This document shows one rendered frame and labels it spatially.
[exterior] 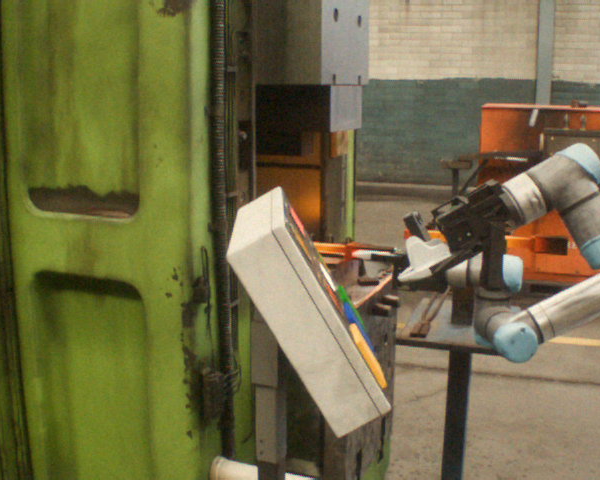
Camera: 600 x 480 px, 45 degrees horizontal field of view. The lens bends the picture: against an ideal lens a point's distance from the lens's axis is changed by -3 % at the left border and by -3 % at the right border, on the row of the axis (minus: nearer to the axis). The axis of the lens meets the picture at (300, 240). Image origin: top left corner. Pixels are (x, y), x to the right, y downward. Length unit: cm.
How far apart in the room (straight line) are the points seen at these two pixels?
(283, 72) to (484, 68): 763
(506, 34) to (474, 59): 47
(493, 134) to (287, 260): 418
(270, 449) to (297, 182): 93
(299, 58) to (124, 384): 74
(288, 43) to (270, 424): 74
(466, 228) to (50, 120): 84
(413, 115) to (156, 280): 790
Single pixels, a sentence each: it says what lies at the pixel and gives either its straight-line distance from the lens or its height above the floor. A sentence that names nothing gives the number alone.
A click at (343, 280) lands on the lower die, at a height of 94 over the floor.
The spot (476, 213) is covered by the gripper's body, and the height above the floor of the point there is 117.
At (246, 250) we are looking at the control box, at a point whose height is 117.
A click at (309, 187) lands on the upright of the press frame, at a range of 190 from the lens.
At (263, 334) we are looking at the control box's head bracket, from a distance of 108.
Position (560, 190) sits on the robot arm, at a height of 121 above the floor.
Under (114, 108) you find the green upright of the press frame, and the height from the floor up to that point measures 132.
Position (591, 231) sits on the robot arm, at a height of 115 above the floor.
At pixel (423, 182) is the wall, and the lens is 917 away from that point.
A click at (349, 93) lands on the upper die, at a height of 135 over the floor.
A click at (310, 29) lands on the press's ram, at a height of 147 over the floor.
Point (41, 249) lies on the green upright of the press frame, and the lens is 151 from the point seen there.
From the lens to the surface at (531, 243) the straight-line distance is 190.
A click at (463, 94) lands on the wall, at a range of 906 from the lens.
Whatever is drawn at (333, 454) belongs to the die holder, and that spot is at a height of 59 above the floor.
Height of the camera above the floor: 136
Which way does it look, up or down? 12 degrees down
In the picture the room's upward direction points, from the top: straight up
